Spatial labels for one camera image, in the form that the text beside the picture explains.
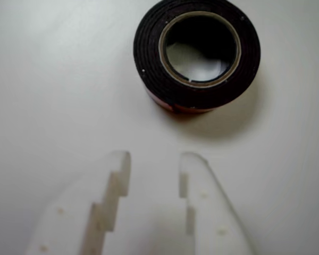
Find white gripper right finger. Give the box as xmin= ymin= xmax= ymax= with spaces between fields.
xmin=179 ymin=151 xmax=256 ymax=255

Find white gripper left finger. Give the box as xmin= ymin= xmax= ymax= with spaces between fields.
xmin=23 ymin=150 xmax=131 ymax=255

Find red tape roll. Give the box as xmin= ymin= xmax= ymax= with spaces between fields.
xmin=133 ymin=0 xmax=262 ymax=114

